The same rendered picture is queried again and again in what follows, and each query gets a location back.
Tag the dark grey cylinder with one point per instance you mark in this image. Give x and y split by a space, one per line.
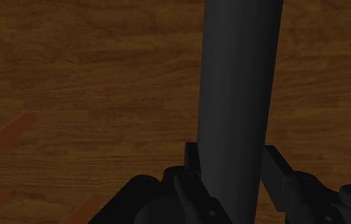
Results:
237 93

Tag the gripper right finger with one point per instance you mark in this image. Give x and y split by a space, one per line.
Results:
305 198

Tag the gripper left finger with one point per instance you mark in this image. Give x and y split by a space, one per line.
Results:
169 198

